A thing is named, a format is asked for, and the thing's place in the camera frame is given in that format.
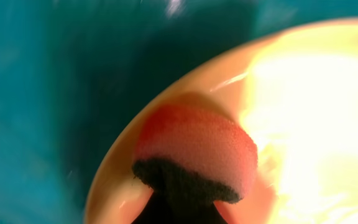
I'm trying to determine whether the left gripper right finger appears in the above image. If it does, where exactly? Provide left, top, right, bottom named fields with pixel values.
left=191, top=200, right=227, bottom=224

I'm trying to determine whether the yellow-green plate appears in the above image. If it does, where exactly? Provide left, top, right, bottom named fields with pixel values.
left=84, top=17, right=358, bottom=223

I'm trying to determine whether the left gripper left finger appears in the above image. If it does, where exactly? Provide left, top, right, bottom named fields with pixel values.
left=132, top=193, right=167, bottom=224

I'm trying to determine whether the green and orange sponge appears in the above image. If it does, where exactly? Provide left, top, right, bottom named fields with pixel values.
left=132, top=103, right=258, bottom=203

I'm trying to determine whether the teal plastic tray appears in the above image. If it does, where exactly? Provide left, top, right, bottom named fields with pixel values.
left=0, top=0, right=358, bottom=223

